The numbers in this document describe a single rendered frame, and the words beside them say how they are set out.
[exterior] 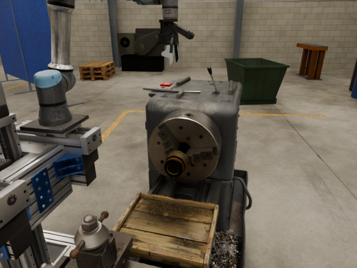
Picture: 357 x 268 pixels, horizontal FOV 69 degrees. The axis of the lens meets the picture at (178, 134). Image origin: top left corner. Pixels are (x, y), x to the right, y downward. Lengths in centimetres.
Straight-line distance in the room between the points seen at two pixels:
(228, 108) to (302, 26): 1044
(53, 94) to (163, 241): 80
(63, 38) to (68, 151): 53
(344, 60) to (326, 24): 159
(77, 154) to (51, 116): 21
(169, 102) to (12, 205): 75
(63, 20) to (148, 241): 103
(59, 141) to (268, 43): 1038
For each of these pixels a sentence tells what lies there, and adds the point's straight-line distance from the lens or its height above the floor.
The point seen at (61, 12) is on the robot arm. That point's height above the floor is 164.
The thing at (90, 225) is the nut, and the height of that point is 117.
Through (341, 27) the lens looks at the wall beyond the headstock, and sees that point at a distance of 1209.
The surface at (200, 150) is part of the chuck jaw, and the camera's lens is 107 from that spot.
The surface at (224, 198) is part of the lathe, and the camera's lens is 140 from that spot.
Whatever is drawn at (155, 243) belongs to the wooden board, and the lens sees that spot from 99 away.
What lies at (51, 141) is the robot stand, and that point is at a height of 108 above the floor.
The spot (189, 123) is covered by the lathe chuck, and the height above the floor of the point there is 122.
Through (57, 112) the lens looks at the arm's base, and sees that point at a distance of 133.
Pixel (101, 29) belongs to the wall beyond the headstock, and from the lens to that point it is 1167.
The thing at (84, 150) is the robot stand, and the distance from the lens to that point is 129.
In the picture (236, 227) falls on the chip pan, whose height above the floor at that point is 54.
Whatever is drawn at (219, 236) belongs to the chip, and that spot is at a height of 56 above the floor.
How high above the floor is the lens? 159
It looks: 23 degrees down
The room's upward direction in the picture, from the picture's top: straight up
